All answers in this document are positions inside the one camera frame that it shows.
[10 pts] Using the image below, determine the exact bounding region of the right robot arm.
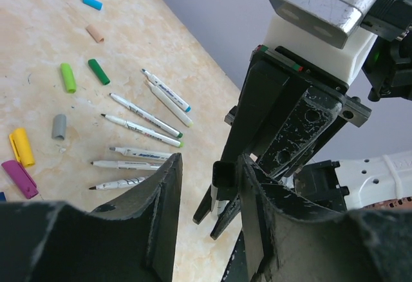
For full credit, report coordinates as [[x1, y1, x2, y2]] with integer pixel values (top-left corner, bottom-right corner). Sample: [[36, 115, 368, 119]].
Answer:
[[193, 0, 411, 238]]

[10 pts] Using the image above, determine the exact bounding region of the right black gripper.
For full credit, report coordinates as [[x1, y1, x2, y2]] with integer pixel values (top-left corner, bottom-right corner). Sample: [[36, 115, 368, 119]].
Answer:
[[193, 45, 371, 239]]

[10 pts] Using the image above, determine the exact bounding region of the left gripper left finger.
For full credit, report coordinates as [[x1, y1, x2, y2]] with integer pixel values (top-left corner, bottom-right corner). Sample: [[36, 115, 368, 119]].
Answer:
[[1, 153, 183, 281]]

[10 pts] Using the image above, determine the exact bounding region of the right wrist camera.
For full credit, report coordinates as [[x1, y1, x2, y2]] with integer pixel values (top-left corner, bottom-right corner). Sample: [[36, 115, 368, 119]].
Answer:
[[263, 0, 377, 85]]

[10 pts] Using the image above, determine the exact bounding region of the dark green marker cap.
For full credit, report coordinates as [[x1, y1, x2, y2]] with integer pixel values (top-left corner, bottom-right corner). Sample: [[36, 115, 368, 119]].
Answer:
[[88, 59, 110, 86]]

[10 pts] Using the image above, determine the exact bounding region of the light blue marker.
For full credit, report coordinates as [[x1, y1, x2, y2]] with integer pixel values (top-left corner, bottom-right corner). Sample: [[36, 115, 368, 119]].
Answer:
[[141, 68, 191, 113]]

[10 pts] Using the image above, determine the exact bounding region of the beige marker cap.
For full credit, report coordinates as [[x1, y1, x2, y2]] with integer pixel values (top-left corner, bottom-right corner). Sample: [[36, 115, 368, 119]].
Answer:
[[86, 24, 104, 43]]

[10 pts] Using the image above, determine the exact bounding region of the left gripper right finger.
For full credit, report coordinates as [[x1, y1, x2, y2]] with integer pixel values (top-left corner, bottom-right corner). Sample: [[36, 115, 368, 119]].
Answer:
[[237, 155, 411, 281]]

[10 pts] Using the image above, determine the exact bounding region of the green end marker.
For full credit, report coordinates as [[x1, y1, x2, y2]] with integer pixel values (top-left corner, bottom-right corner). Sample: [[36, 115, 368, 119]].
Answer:
[[109, 93, 183, 138]]

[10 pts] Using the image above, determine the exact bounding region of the light blue marker cap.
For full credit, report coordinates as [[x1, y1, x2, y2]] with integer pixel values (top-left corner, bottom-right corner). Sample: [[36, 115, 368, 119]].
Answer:
[[82, 0, 103, 11]]

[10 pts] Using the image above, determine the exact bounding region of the yellow cap white marker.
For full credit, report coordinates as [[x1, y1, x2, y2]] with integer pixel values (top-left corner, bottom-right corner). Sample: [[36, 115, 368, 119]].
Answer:
[[100, 113, 183, 148]]

